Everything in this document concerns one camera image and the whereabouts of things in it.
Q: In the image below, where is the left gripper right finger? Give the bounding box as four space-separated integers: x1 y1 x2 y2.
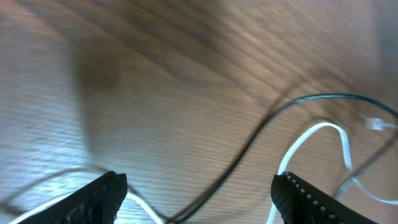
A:
271 172 376 224

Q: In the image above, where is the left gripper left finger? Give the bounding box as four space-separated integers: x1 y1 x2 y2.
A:
20 171 127 224

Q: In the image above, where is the white usb cable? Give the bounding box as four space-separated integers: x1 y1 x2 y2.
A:
9 117 398 224

